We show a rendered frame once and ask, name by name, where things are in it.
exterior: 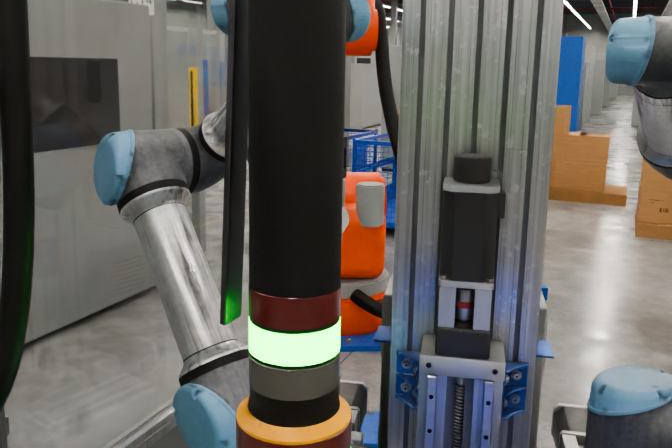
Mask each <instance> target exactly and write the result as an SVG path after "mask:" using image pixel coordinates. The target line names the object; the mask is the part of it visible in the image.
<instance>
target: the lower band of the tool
mask: <svg viewBox="0 0 672 448"><path fill-rule="evenodd" d="M339 400H340V408H339V410H338V412H337V413H336V414H335V415H334V416H333V417H332V418H330V419H329V420H327V421H325V422H322V423H320V424H317V425H313V426H308V427H299V428H287V427H278V426H273V425H269V424H266V423H264V422H261V421H259V420H258V419H256V418H255V417H253V416H252V415H251V413H250V412H249V410H248V401H249V396H248V397H247V398H245V399H244V400H243V401H242V402H241V403H240V405H239V406H238V408H237V412H236V419H237V423H238V425H239V426H240V428H241V429H242V430H243V431H244V432H246V433H247V434H249V435H250V436H252V437H254V438H256V439H259V440H262V441H265V442H269V443H274V444H281V445H304V444H311V443H316V442H320V441H323V440H326V439H329V438H331V437H333V436H335V435H337V434H339V433H340V432H342V431H343V430H344V429H345V428H346V427H347V425H348V424H349V422H350V419H351V409H350V406H349V404H348V403H347V401H346V400H345V399H344V398H342V397H341V396H340V395H339Z"/></svg>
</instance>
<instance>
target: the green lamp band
mask: <svg viewBox="0 0 672 448"><path fill-rule="evenodd" d="M340 325H341V317H340V320H339V322H338V323H337V324H336V325H335V326H333V327H331V328H329V329H326V330H323V331H320V332H315V333H309V334H280V333H273V332H269V331H265V330H262V329H260V328H258V327H256V326H254V325H253V324H252V323H251V322H250V319H249V351H250V353H251V354H252V355H253V356H254V357H256V358H257V359H259V360H261V361H264V362H266V363H270V364H274V365H280V366H307V365H313V364H318V363H321V362H324V361H327V360H329V359H331V358H332V357H334V356H335V355H336V354H337V353H338V352H339V350H340Z"/></svg>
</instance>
